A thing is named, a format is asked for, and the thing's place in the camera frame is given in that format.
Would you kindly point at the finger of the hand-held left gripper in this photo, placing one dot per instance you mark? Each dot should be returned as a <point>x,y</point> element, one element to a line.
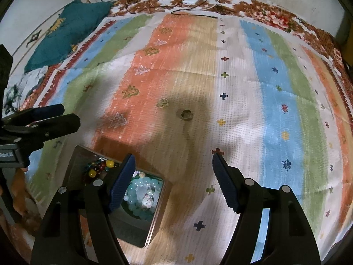
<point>41,111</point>
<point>55,128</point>

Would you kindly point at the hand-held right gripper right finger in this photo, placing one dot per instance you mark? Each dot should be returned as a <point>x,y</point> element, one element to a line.
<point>226,182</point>

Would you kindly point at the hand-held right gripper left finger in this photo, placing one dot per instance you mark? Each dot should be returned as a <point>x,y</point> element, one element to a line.
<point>121,185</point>

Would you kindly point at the silver tin box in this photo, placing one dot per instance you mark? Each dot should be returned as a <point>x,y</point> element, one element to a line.
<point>132,226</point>

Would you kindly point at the white crumpled cloth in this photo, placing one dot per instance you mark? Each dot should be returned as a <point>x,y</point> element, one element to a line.
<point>30,82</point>

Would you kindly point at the striped colourful blanket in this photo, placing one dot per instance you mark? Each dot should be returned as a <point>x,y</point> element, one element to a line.
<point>248,102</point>

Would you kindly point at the teal cloth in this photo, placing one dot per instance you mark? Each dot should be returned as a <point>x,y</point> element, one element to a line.
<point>77,24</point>

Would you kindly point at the white charger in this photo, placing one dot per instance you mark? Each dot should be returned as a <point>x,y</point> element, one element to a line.
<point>190,0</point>

